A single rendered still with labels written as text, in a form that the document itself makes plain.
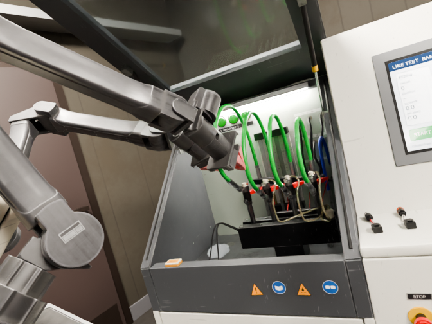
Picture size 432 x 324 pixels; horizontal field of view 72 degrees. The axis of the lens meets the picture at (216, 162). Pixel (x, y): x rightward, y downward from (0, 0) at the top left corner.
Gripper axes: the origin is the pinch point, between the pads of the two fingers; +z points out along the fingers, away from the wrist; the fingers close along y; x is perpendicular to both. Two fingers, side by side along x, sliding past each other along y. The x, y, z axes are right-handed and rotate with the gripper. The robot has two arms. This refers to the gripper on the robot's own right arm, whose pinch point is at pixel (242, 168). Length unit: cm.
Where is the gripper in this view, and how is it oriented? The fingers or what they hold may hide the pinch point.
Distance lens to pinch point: 77.2
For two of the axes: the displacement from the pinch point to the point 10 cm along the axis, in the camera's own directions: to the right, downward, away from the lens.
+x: -7.6, 1.3, 6.3
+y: 2.3, -8.6, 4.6
